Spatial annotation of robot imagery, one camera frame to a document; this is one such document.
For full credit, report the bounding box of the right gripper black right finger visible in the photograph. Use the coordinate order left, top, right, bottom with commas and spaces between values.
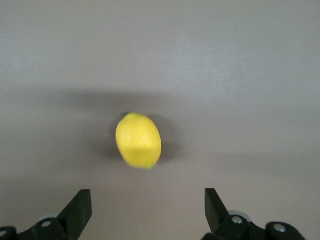
201, 187, 307, 240

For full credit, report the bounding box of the yellow lemon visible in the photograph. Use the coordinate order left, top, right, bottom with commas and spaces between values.
115, 112, 163, 171

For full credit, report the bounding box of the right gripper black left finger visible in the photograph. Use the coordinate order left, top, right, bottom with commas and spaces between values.
0, 189, 93, 240

